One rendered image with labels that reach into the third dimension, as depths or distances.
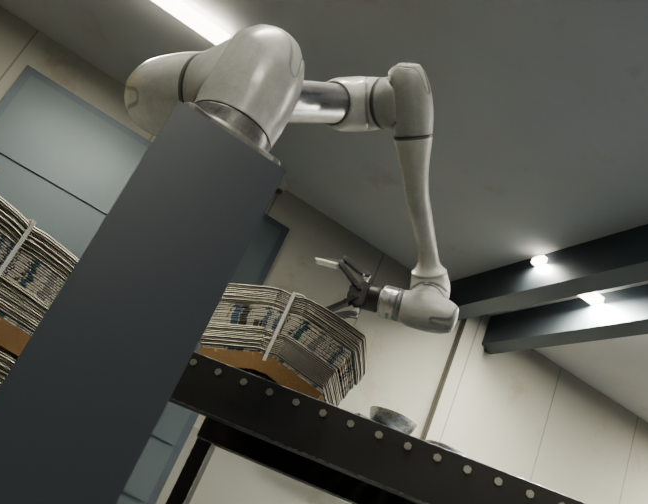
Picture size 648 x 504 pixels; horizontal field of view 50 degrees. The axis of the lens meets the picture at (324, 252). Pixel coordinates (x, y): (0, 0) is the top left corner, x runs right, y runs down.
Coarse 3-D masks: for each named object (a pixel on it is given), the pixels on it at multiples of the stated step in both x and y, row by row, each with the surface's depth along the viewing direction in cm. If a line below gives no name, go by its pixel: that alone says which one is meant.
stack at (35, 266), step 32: (0, 224) 126; (32, 224) 131; (0, 256) 127; (32, 256) 132; (64, 256) 138; (0, 288) 127; (32, 288) 134; (32, 320) 134; (0, 352) 129; (0, 384) 130
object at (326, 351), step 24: (312, 312) 175; (288, 336) 172; (312, 336) 172; (336, 336) 172; (360, 336) 172; (288, 360) 169; (312, 360) 169; (336, 360) 169; (360, 360) 180; (312, 384) 167; (336, 384) 176
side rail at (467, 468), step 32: (192, 384) 157; (224, 384) 156; (256, 384) 156; (224, 416) 153; (256, 416) 152; (288, 416) 152; (320, 416) 151; (352, 416) 150; (288, 448) 150; (320, 448) 148; (352, 448) 147; (384, 448) 147; (416, 448) 146; (384, 480) 144; (416, 480) 143; (448, 480) 142; (480, 480) 142; (512, 480) 141
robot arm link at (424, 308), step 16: (416, 288) 190; (432, 288) 191; (400, 304) 185; (416, 304) 183; (432, 304) 183; (448, 304) 184; (400, 320) 187; (416, 320) 184; (432, 320) 183; (448, 320) 182
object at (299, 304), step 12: (276, 300) 177; (288, 300) 178; (300, 300) 177; (276, 312) 176; (288, 312) 176; (300, 312) 176; (276, 324) 174; (288, 324) 174; (264, 336) 173; (264, 348) 171; (276, 348) 171
